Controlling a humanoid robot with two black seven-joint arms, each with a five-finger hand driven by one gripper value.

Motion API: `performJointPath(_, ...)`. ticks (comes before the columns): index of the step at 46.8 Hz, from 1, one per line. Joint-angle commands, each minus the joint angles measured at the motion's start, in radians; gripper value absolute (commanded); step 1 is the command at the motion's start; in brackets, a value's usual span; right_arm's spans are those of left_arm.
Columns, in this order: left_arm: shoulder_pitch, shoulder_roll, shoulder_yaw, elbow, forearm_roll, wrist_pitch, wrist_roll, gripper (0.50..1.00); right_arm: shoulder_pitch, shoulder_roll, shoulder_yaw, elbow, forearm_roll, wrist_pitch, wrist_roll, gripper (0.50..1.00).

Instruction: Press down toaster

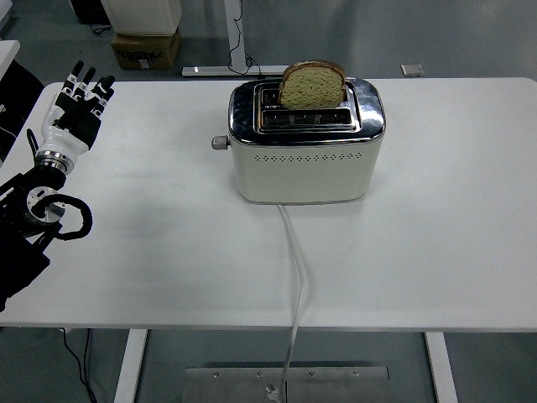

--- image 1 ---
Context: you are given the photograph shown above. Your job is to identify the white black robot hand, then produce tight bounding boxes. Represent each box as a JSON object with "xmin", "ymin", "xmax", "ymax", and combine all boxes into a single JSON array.
[{"xmin": 37, "ymin": 60, "xmax": 117, "ymax": 170}]

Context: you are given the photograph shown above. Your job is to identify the cream and chrome toaster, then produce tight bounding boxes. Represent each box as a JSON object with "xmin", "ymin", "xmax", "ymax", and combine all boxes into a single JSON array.
[{"xmin": 211, "ymin": 76, "xmax": 387, "ymax": 206}]

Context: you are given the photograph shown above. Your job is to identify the black chair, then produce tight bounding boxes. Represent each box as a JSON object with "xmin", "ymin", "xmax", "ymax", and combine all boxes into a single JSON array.
[{"xmin": 0, "ymin": 58, "xmax": 46, "ymax": 163}]

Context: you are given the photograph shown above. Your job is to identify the white side table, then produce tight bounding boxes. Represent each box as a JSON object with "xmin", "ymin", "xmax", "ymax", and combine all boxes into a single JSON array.
[{"xmin": 0, "ymin": 39, "xmax": 21, "ymax": 81}]

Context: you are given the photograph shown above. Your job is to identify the brown cardboard box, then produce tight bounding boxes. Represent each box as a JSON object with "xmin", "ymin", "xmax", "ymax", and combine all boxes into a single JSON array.
[{"xmin": 110, "ymin": 28, "xmax": 182, "ymax": 71}]

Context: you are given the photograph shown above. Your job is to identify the black box on floor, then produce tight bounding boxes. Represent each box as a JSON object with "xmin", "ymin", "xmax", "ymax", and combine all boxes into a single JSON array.
[{"xmin": 69, "ymin": 0, "xmax": 112, "ymax": 25}]

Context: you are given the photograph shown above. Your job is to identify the large white box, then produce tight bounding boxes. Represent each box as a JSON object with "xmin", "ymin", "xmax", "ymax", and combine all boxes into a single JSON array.
[{"xmin": 100, "ymin": 0, "xmax": 184, "ymax": 37}]

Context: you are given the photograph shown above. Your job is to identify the white desk leg with foot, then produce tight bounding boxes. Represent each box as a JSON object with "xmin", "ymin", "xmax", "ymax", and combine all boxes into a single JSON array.
[{"xmin": 181, "ymin": 0, "xmax": 290, "ymax": 79}]

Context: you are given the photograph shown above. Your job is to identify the white table leg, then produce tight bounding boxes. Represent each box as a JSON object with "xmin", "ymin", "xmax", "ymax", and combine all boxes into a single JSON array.
[
  {"xmin": 112, "ymin": 328, "xmax": 149, "ymax": 403},
  {"xmin": 424, "ymin": 331, "xmax": 459, "ymax": 403}
]

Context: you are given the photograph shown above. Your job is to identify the brown bread slice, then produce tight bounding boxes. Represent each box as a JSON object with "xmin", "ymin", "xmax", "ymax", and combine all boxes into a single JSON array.
[{"xmin": 278, "ymin": 60, "xmax": 348, "ymax": 111}]

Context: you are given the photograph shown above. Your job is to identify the grey metal plate with screws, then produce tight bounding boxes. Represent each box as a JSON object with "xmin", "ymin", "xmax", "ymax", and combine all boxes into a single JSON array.
[{"xmin": 184, "ymin": 366, "xmax": 390, "ymax": 403}]

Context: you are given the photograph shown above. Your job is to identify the thin black hanging cable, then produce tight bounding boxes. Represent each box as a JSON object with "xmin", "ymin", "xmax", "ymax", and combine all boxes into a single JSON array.
[{"xmin": 227, "ymin": 0, "xmax": 263, "ymax": 79}]

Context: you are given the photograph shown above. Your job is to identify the black cable under table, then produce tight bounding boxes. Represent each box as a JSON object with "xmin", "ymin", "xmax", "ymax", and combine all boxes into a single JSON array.
[{"xmin": 58, "ymin": 327, "xmax": 98, "ymax": 403}]

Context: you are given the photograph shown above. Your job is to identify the white toaster power cable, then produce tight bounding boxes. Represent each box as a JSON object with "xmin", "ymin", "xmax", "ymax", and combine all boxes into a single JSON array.
[{"xmin": 265, "ymin": 203, "xmax": 310, "ymax": 400}]

